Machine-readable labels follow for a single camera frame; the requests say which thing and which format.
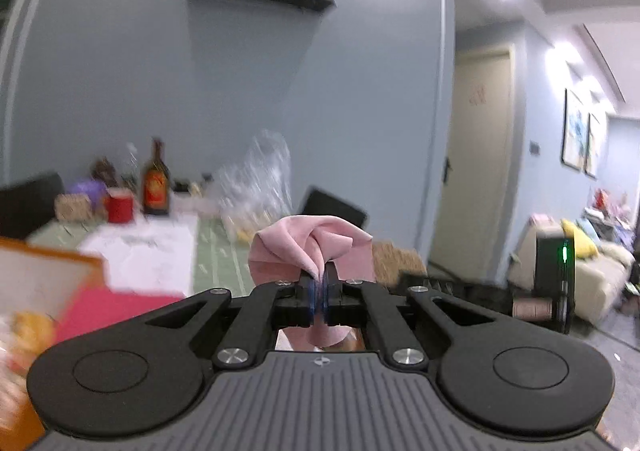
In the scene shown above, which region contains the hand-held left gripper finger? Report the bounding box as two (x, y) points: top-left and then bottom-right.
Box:
(321, 262), (502, 372)
(140, 271), (321, 372)

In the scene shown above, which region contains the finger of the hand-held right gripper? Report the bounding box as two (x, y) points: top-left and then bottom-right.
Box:
(395, 273), (514, 319)

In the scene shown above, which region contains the pink cloth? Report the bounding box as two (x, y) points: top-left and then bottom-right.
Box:
(248, 215), (376, 350)

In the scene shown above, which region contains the orange rimmed white box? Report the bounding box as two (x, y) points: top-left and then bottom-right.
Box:
(0, 236), (108, 451)

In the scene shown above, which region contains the yellow soft object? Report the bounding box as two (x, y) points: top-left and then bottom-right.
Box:
(10, 311), (56, 357)

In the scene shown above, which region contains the yellow pillow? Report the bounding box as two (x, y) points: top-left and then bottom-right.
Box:
(561, 218), (599, 260)

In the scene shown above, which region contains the beige sofa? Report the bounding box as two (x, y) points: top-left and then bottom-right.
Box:
(509, 214), (637, 328)

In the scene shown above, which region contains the brown woven stool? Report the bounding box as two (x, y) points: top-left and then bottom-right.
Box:
(372, 240), (429, 287)

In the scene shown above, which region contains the pile of colourful clutter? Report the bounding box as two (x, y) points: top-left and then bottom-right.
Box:
(582, 188), (640, 253)

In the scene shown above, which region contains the slim black chair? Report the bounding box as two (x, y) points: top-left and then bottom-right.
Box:
(298, 186), (369, 233)

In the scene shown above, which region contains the beige door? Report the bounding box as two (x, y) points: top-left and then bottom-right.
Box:
(429, 44), (516, 283)

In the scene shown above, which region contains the small framed picture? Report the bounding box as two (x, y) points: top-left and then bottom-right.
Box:
(584, 112), (609, 180)

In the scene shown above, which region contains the clear plastic bag with bread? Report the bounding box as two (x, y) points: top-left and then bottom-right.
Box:
(212, 128), (294, 234)

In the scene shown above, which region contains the large framed picture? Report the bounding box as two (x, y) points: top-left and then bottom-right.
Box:
(561, 88), (587, 172)

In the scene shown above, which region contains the white paper mat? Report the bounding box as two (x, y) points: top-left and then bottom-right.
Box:
(79, 218), (197, 297)

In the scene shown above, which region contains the brown bottle with red label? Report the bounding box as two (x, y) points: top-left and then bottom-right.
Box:
(141, 138), (172, 217)

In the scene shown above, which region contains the magenta cloth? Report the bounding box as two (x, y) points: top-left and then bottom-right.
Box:
(54, 288), (187, 345)

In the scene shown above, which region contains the red cup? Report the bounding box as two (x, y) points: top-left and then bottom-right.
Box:
(104, 190), (135, 225)

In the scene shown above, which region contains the clear plastic bottle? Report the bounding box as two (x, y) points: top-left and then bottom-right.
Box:
(124, 142), (141, 190)

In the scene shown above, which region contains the dark pinecone decoration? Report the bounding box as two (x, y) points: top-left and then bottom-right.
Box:
(91, 157), (120, 187)

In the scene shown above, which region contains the purple bag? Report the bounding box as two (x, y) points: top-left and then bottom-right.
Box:
(67, 180), (109, 205)

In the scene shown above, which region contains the small woven basket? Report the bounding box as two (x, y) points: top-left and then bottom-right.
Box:
(54, 194), (94, 223)

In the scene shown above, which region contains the wide black chair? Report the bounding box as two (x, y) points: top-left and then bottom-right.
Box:
(0, 172), (66, 240)

